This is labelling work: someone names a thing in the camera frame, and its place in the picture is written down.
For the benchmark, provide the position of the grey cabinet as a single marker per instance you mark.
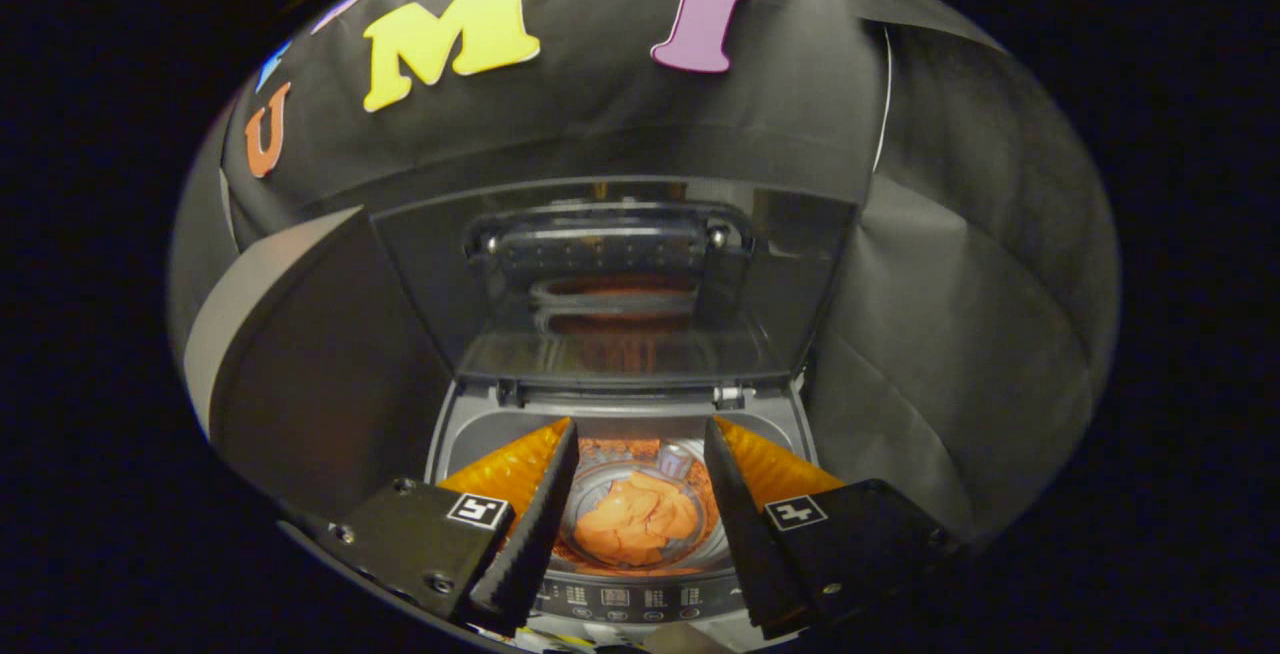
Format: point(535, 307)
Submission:
point(320, 364)

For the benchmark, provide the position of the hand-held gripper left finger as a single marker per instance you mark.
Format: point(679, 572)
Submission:
point(530, 544)

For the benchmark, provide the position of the grey washing machine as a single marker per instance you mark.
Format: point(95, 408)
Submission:
point(630, 599)

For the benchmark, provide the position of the black backdrop cloth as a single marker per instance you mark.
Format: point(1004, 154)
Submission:
point(600, 114)

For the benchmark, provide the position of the orange polo shirt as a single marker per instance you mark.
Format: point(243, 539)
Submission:
point(635, 524)

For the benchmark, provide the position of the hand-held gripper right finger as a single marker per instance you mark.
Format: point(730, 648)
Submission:
point(745, 544)

